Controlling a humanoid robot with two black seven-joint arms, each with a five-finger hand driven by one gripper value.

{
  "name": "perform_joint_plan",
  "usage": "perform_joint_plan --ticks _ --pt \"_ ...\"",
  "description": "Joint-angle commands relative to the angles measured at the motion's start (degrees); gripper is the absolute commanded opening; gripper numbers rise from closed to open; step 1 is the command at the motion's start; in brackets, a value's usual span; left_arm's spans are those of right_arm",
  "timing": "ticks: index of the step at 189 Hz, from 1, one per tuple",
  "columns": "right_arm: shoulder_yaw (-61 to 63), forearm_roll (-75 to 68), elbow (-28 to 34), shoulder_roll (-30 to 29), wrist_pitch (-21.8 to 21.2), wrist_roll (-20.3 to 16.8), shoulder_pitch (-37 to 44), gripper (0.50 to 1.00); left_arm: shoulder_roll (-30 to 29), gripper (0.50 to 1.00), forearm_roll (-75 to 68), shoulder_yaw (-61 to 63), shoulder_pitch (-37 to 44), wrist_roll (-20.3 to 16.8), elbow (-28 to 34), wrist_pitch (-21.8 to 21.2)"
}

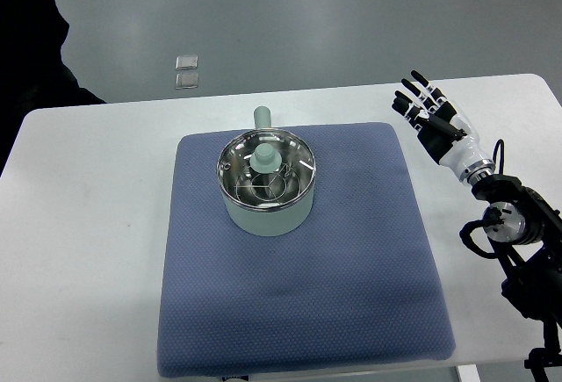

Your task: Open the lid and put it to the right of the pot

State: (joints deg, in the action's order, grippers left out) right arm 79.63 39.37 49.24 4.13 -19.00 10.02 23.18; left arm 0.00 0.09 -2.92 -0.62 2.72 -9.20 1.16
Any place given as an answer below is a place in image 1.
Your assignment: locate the lower metal floor plate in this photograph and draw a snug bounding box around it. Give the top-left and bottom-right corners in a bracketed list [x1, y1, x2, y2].
[175, 72, 199, 90]

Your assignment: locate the metal floor plate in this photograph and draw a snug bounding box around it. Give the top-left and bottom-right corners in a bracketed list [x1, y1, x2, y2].
[175, 72, 199, 90]
[175, 54, 198, 70]

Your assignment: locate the blue quilted mat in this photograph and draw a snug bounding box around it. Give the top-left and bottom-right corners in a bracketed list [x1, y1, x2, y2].
[157, 123, 455, 378]

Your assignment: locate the upper metal floor plate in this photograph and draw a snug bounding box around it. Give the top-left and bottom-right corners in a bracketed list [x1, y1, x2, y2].
[175, 54, 198, 70]

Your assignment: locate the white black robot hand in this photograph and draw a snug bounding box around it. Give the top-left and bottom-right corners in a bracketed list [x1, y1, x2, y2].
[392, 70, 495, 185]

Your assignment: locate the green steel pot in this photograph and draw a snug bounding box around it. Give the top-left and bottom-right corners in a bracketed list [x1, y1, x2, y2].
[220, 106, 314, 237]

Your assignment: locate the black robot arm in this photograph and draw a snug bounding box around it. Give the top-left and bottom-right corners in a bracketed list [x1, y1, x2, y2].
[459, 172, 561, 381]

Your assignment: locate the glass lid green knob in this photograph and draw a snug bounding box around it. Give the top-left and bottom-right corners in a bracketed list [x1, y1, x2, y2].
[216, 128, 316, 212]

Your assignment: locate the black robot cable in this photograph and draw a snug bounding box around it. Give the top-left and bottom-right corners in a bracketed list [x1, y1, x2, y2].
[492, 138, 506, 172]

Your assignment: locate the dark object at left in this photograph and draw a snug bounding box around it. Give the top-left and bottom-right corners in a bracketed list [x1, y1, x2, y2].
[1, 0, 104, 166]

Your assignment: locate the wire steamer rack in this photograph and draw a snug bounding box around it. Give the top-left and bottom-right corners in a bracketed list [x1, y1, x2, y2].
[234, 169, 300, 205]

